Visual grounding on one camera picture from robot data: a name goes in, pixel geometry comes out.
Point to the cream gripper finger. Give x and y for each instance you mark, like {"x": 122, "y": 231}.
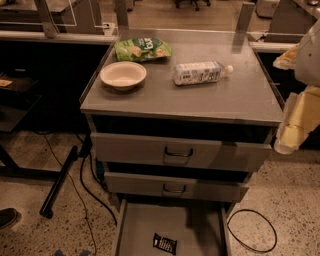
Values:
{"x": 287, "y": 60}
{"x": 301, "y": 116}

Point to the black rxbar chocolate bar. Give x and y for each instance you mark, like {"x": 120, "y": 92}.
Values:
{"x": 165, "y": 244}

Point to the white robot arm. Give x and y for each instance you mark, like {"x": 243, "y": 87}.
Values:
{"x": 307, "y": 69}

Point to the grey top drawer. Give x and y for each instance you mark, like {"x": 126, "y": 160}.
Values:
{"x": 178, "y": 152}

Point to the grey metal drawer cabinet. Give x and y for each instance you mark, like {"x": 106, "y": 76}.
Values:
{"x": 240, "y": 108}

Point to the grey open bottom drawer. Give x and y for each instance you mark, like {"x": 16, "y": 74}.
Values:
{"x": 199, "y": 227}

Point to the grey middle drawer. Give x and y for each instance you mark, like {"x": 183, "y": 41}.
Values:
{"x": 184, "y": 188}

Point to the clear plastic water bottle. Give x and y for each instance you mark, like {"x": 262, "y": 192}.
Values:
{"x": 200, "y": 72}

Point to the green snack chip bag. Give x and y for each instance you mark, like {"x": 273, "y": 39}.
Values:
{"x": 142, "y": 49}

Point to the white paper bowl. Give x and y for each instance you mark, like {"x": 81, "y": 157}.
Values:
{"x": 123, "y": 76}

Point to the dark side table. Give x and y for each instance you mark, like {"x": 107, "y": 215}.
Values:
{"x": 16, "y": 97}

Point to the blue object on floor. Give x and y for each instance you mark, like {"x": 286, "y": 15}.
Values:
{"x": 83, "y": 252}

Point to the dark shoe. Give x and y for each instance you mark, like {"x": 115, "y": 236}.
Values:
{"x": 7, "y": 217}

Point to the grey rail counter ledge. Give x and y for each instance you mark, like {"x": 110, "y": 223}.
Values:
{"x": 66, "y": 38}

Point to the black table leg frame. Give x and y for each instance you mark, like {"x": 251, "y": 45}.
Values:
{"x": 11, "y": 169}

